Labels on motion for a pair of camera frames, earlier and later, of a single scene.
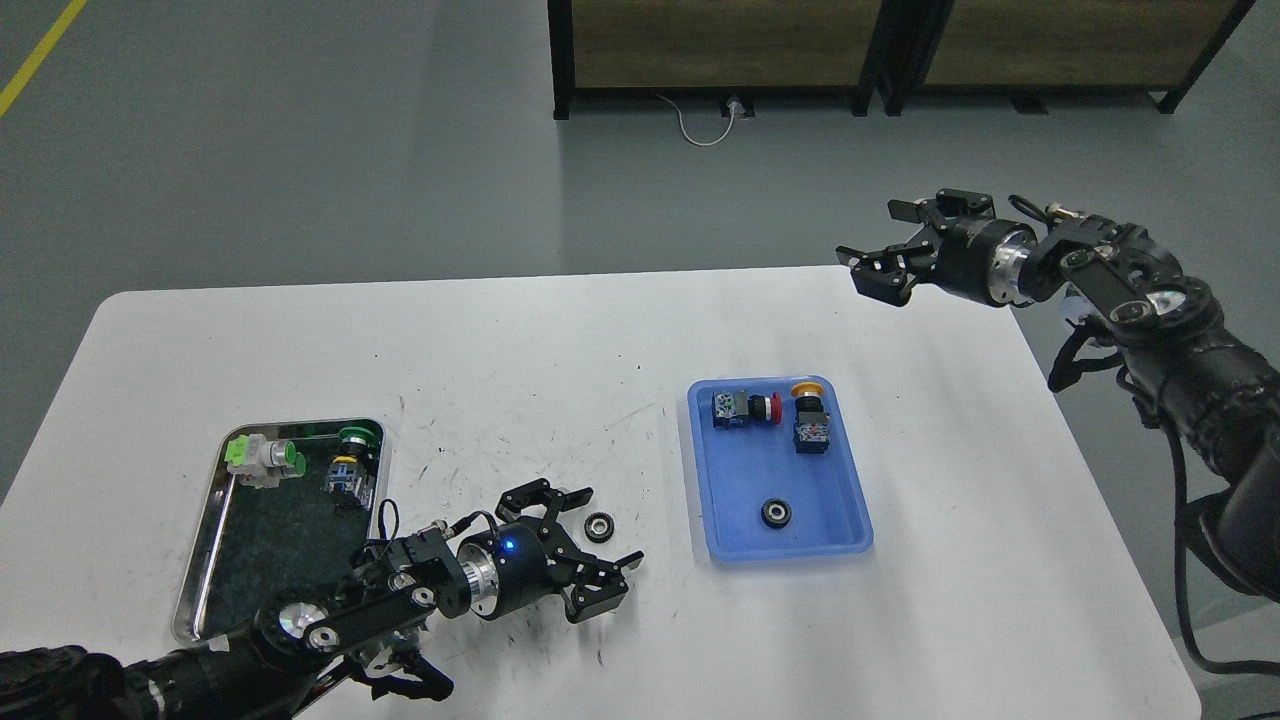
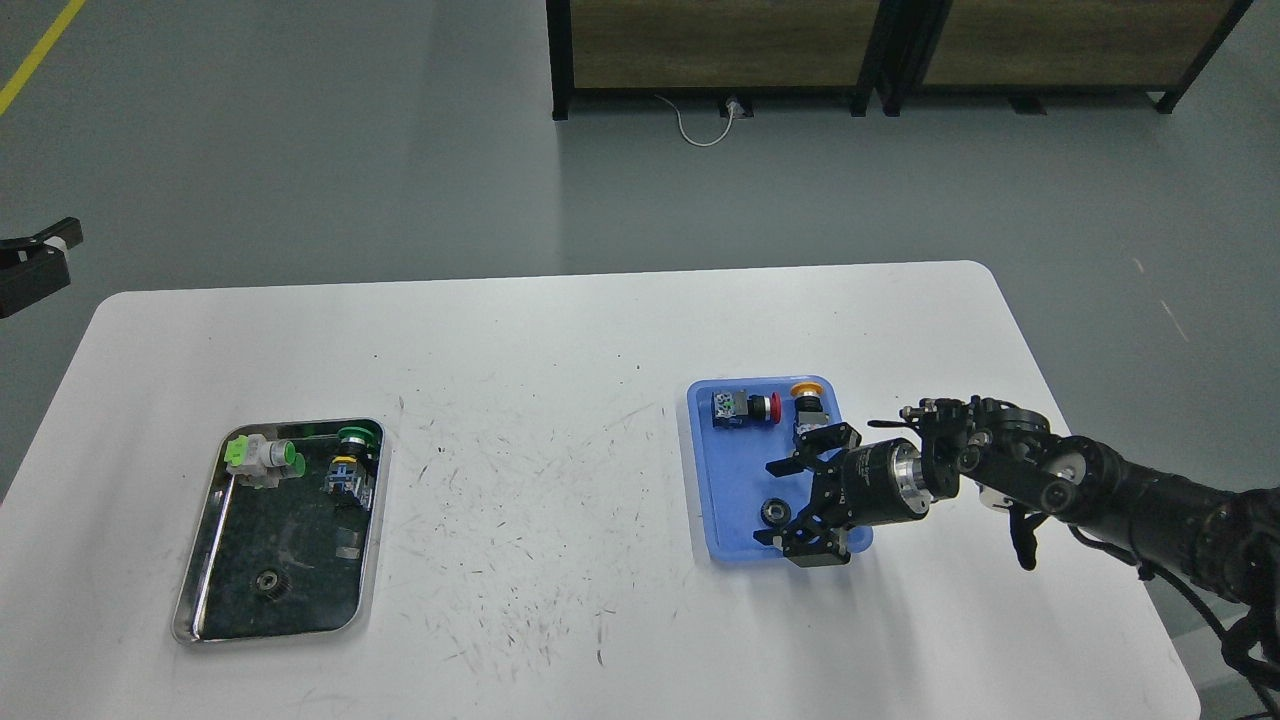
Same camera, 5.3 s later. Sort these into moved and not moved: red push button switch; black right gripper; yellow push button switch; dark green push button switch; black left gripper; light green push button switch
Moved: black right gripper; black left gripper
Not moved: dark green push button switch; yellow push button switch; light green push button switch; red push button switch
